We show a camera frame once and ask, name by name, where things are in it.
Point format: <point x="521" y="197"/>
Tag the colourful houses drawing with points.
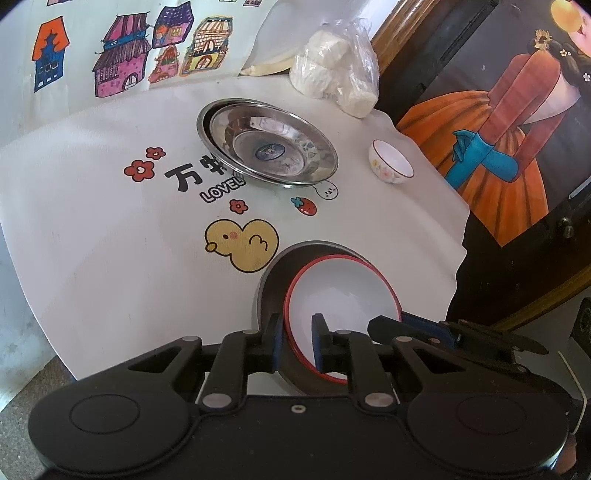
<point x="78" y="55"/>

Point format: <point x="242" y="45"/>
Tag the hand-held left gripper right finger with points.
<point x="317" y="341"/>

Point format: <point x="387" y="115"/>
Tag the large white red-rimmed bowl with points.
<point x="341" y="295"/>

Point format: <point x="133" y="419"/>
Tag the orange dress woman painting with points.
<point x="508" y="138"/>

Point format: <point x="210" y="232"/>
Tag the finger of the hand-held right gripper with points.
<point x="406" y="328"/>

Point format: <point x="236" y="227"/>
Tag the dark wooden cabinet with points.
<point x="508" y="277"/>

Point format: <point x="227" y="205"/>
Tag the small white red-rimmed bowl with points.
<point x="390" y="159"/>

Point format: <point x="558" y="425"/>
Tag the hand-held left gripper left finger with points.
<point x="276" y="337"/>

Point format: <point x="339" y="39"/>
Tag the brown wooden frame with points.
<point x="401" y="41"/>

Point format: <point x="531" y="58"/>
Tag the stainless steel plate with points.
<point x="295" y="134"/>
<point x="202" y="127"/>

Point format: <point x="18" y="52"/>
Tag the cream rolled paper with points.
<point x="268" y="68"/>

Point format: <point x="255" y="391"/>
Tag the white cartoon printed tablecloth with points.
<point x="115" y="254"/>

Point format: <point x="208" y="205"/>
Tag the plastic bag of white rolls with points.
<point x="318" y="69"/>

